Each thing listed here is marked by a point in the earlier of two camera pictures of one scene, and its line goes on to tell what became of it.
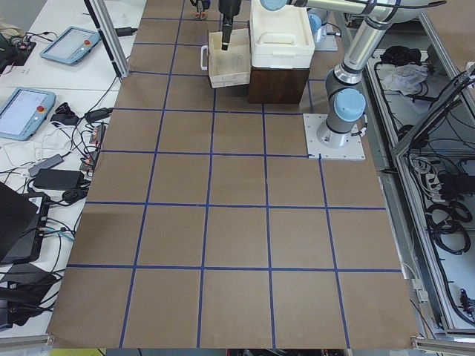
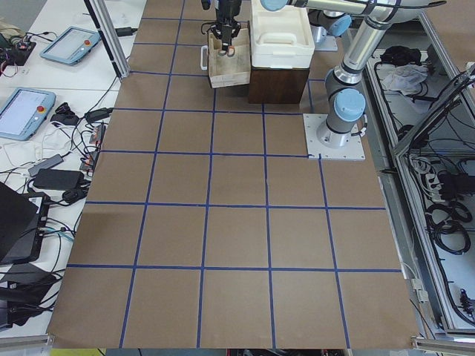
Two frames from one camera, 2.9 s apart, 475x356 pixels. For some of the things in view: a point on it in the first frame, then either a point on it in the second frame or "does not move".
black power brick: x=59 y=179 does not move
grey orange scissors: x=201 y=13 to x=230 y=52
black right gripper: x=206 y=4 to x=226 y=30
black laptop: x=22 y=221 does not move
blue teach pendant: x=71 y=45 does not move
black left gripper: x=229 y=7 does not move
